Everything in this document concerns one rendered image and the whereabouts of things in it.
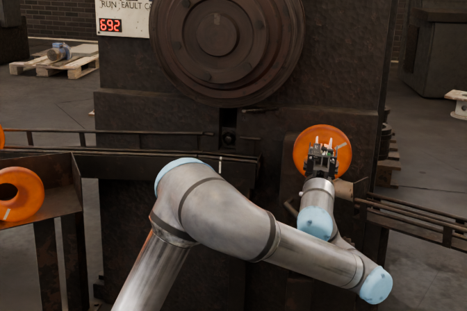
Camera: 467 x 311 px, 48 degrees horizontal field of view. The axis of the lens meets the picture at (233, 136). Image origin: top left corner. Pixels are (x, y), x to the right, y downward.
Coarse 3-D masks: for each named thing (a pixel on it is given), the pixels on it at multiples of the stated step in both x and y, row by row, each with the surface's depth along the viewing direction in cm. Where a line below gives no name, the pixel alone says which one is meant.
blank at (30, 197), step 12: (12, 168) 144; (24, 168) 146; (0, 180) 142; (12, 180) 143; (24, 180) 145; (36, 180) 146; (24, 192) 146; (36, 192) 147; (0, 204) 144; (12, 204) 145; (24, 204) 147; (36, 204) 148; (0, 216) 145; (12, 216) 146; (24, 216) 148
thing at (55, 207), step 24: (0, 168) 158; (48, 168) 164; (72, 168) 166; (0, 192) 161; (48, 192) 164; (72, 192) 163; (48, 216) 150; (48, 240) 158; (48, 264) 160; (48, 288) 163
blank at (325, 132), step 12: (312, 132) 139; (324, 132) 138; (336, 132) 138; (300, 144) 140; (312, 144) 140; (336, 144) 139; (348, 144) 138; (300, 156) 141; (348, 156) 139; (300, 168) 142
